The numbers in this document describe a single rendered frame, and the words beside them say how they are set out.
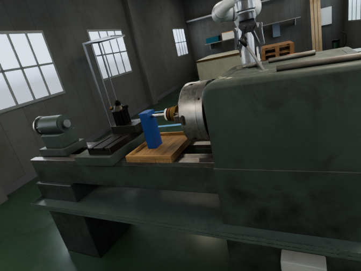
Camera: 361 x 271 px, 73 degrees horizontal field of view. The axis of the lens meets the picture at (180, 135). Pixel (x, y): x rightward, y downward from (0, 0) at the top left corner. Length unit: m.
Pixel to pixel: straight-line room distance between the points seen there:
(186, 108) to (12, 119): 3.56
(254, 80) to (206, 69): 8.50
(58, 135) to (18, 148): 2.50
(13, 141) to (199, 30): 9.34
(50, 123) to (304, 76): 1.66
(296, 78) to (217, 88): 0.28
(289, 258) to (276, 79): 0.80
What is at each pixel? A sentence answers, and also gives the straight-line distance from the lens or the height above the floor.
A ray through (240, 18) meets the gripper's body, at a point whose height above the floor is 1.48.
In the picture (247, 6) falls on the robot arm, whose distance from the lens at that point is 1.26.
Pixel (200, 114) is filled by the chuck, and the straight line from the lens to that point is 1.14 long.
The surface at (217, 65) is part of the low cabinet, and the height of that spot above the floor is 0.54.
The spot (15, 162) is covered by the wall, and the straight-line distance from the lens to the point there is 4.41.
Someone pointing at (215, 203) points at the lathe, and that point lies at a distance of 1.48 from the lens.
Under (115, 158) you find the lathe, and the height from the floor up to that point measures 0.89.
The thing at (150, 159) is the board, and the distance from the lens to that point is 1.35.
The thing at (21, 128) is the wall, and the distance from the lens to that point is 4.49.
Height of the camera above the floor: 1.41
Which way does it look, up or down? 19 degrees down
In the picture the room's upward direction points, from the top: 13 degrees counter-clockwise
